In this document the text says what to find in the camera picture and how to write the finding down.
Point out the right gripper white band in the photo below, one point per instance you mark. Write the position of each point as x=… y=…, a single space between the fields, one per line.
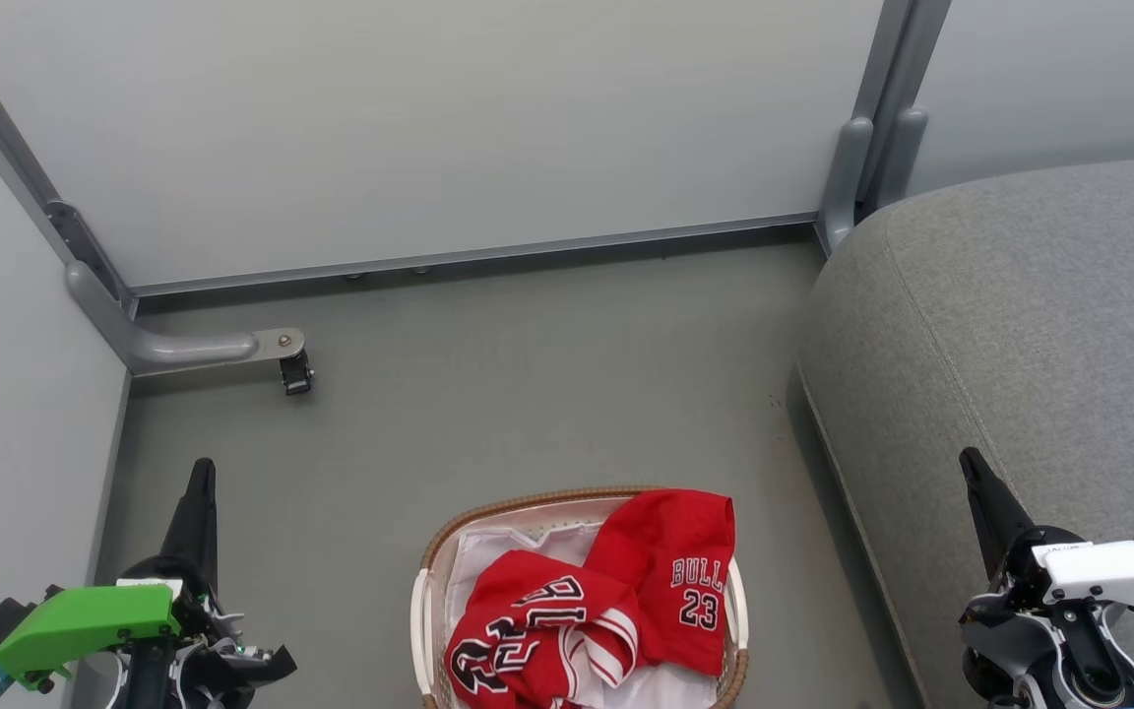
x=1099 y=571

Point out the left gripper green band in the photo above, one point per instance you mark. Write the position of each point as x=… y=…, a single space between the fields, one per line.
x=85 y=620

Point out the red Bulls 23 shorts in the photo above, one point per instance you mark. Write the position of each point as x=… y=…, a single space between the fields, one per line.
x=670 y=551

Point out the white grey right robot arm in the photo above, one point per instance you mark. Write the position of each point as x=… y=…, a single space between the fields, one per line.
x=1030 y=681

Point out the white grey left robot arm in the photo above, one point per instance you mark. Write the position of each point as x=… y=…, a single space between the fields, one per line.
x=149 y=686

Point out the grey fabric sofa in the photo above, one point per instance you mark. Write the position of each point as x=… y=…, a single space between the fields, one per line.
x=1020 y=325

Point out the grey partition foot with plate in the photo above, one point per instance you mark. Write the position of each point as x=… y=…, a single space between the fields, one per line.
x=183 y=348

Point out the black caster wheel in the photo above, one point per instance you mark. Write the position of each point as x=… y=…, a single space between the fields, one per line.
x=296 y=376

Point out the wicker rim laundry basket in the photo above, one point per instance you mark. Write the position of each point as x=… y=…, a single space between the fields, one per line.
x=426 y=591

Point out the white basket liner cloth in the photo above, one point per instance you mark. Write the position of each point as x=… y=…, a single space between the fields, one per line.
x=488 y=551

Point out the red Bulls 23 jersey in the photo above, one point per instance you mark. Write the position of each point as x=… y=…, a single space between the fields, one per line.
x=518 y=630

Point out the short grey partition bottom rail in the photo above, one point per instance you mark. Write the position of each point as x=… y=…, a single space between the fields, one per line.
x=112 y=473

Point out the grey partition post with foot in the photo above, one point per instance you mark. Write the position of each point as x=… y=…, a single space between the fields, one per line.
x=848 y=158
x=907 y=128

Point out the long grey partition bottom rail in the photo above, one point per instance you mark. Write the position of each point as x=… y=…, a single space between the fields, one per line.
x=478 y=254

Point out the grey slanted partition post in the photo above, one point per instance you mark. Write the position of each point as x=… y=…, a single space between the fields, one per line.
x=26 y=167

